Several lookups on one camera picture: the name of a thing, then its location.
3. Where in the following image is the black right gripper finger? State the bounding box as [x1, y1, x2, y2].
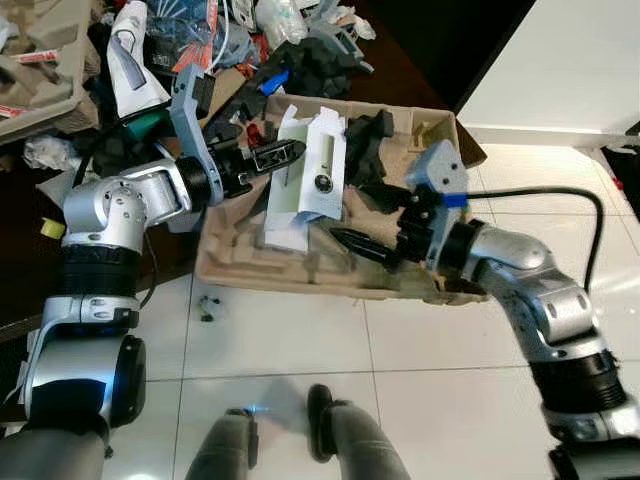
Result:
[328, 227, 403, 255]
[345, 244, 407, 270]

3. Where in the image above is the white carton package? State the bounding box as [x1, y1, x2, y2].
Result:
[264, 104, 350, 253]

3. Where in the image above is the blue plastic piece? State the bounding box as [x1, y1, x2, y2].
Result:
[257, 68, 292, 97]

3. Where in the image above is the black foam block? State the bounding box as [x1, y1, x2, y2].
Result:
[344, 109, 397, 188]

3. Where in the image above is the green plastic piece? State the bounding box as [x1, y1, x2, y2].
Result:
[124, 108, 177, 142]

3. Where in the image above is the black foam pile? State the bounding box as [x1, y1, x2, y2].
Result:
[288, 35, 378, 102]

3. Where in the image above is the large brown pulp tray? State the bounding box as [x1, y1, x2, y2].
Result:
[195, 93, 487, 303]

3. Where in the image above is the clear plastic bag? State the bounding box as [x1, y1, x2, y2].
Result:
[254, 0, 377, 47]

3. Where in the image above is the white moulded plastic shell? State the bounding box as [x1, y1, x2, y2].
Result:
[106, 0, 172, 118]

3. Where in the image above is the grey right robot leg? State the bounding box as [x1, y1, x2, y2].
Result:
[306, 384, 412, 480]

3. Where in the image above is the grey robot leg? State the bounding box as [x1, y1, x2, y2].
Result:
[306, 384, 412, 480]
[184, 405, 262, 480]

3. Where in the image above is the crumpled white paper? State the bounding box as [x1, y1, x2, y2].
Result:
[22, 135, 77, 172]

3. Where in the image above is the white cabinet top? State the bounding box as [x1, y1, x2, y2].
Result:
[457, 0, 640, 151]

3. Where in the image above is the crumpled brown pulp tray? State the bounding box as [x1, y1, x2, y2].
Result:
[0, 0, 103, 133]

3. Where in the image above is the grey left robot leg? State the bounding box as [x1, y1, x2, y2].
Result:
[184, 405, 262, 480]

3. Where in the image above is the grey robot torso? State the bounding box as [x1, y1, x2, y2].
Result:
[0, 425, 112, 480]

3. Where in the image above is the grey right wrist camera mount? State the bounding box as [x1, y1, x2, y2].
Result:
[404, 140, 470, 213]

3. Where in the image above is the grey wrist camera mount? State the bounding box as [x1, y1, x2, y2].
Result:
[404, 140, 470, 213]
[168, 65, 218, 179]

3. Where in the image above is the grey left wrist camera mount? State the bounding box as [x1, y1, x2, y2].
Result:
[168, 65, 218, 179]

